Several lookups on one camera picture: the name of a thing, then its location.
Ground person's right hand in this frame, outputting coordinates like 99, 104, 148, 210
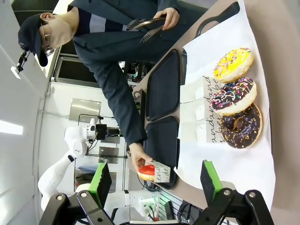
128, 142, 155, 175

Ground yellow glazed donut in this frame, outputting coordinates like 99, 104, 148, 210
180, 75, 220, 104

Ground red glazed donut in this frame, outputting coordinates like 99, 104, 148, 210
137, 165, 156, 181

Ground person's right forearm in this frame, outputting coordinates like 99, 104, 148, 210
110, 89, 149, 147

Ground black serving tongs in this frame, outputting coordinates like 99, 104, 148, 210
126, 14, 167, 44

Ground chocolate donut with nut bits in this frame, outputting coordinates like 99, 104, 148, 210
221, 103, 263, 150

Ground grey metal wall plate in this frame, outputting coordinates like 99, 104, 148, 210
69, 98, 102, 121

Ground person's left hand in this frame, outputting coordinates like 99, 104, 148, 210
161, 7, 180, 31

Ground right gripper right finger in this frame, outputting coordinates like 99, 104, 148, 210
198, 160, 275, 225

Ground white paper sheet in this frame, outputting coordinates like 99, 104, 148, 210
173, 0, 276, 209

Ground head-mounted black camera device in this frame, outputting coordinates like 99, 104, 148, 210
10, 43, 31, 79

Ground yellow sprinkled donut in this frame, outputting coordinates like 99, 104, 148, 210
213, 47, 254, 83

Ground white printed paper donut box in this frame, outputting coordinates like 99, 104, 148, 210
177, 119, 226, 144
180, 98, 223, 123

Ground black plastic tray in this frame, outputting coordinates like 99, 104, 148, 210
142, 116, 180, 190
144, 48, 181, 122

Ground black metal frame stand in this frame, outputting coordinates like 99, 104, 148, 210
78, 113, 129, 159

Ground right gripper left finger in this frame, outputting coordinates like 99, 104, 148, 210
39, 161, 113, 225

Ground person's left forearm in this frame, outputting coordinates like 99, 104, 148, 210
156, 0, 188, 11

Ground person in navy jacket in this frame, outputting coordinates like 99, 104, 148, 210
67, 0, 209, 146

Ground dark navy cap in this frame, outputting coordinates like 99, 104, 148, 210
18, 13, 49, 68

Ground chocolate donut with coloured sprinkles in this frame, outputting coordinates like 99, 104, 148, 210
210, 77, 257, 116

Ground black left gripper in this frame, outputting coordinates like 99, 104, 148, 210
95, 124, 108, 141

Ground dark handled tray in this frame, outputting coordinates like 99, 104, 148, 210
180, 1, 241, 87

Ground eyeglasses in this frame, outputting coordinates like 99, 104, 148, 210
39, 20, 56, 57

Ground person's head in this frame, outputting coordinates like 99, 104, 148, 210
38, 13, 75, 51

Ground black cable bundle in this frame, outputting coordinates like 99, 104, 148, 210
177, 202, 204, 223

